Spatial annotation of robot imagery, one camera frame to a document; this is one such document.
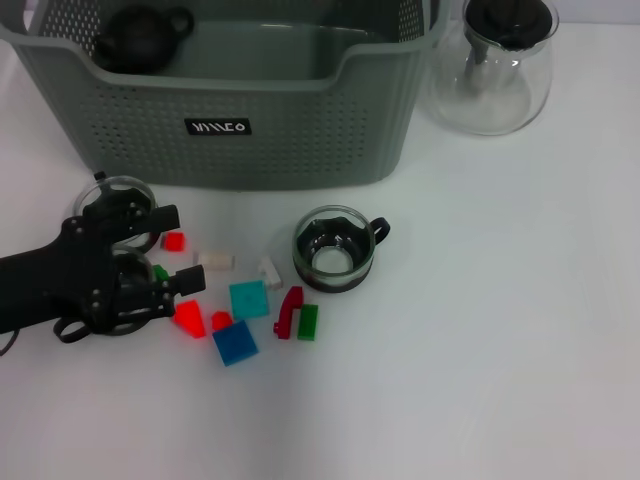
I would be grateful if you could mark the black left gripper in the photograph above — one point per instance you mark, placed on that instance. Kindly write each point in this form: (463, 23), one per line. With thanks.
(65, 270)

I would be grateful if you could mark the glass teacup with black base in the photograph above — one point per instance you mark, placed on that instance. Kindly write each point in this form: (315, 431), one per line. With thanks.
(152, 241)
(131, 264)
(332, 286)

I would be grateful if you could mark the small green toy brick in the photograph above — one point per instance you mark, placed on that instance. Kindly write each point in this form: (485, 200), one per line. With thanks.
(161, 272)

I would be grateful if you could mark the small white toy block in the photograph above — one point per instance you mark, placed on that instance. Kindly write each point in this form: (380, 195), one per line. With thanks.
(272, 275)

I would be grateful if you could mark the grey-green perforated storage bin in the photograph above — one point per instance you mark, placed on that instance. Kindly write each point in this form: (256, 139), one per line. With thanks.
(300, 140)

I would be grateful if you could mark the red square toy brick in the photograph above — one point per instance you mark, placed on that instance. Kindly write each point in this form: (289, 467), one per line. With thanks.
(175, 242)

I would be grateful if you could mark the white two-stud toy brick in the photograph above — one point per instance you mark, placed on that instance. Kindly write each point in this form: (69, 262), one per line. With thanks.
(215, 260)

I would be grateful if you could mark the red sloped toy brick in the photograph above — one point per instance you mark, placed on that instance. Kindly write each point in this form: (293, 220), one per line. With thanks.
(190, 317)

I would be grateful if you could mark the small red toy piece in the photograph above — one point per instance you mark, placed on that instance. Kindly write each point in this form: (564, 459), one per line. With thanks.
(220, 320)

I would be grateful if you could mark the teal flat square plate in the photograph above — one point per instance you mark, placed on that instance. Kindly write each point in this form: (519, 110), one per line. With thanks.
(248, 299)

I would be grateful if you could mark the blue flat square plate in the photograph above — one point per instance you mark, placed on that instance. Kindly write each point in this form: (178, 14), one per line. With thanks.
(235, 345)

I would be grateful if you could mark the dark red curved toy piece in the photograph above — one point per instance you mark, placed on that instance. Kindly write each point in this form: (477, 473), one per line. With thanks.
(287, 312)

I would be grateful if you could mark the long green toy brick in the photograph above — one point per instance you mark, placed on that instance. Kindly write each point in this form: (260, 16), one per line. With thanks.
(307, 322)

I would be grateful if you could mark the black clay teapot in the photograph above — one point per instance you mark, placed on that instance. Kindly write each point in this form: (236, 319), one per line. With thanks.
(135, 40)

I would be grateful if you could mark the clear glass carafe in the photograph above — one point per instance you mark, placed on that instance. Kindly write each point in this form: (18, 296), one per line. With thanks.
(490, 107)

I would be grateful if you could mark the black carafe lid with strainer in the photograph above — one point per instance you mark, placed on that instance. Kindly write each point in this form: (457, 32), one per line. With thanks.
(505, 20)

